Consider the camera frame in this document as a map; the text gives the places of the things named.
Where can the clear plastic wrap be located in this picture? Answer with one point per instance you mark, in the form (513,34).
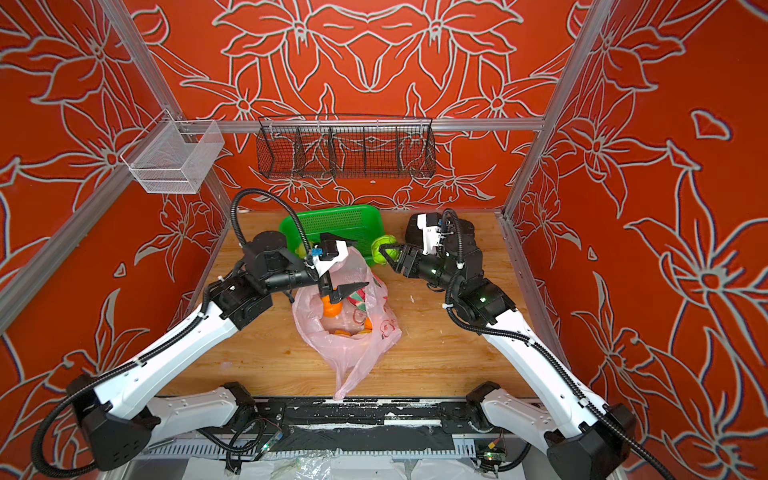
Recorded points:
(312,467)

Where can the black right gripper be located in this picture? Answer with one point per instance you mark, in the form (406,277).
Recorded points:
(405,258)

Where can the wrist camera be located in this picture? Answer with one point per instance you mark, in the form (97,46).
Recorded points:
(330,250)
(429,224)

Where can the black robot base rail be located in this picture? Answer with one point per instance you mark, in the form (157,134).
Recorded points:
(405,427)

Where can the black wire wall basket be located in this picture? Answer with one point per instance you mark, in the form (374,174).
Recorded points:
(346,147)

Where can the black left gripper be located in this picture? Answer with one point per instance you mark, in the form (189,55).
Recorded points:
(326,287)

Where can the pink plastic bag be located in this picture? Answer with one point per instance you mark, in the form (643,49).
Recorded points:
(351,358)

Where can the orange fruit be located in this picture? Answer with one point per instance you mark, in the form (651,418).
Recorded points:
(330,309)
(366,328)

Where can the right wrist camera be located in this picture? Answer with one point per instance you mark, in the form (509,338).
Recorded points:
(429,224)

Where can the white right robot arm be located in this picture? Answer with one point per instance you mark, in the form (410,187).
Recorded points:
(581,436)

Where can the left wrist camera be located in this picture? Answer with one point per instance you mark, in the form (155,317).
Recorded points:
(330,250)

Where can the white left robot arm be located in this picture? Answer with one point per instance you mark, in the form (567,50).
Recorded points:
(122,415)

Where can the green plastic basket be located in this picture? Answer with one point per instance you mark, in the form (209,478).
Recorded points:
(361,223)

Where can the green apple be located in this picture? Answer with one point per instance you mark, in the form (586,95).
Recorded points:
(385,249)

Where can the white wire wall basket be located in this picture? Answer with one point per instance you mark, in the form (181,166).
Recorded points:
(170,157)

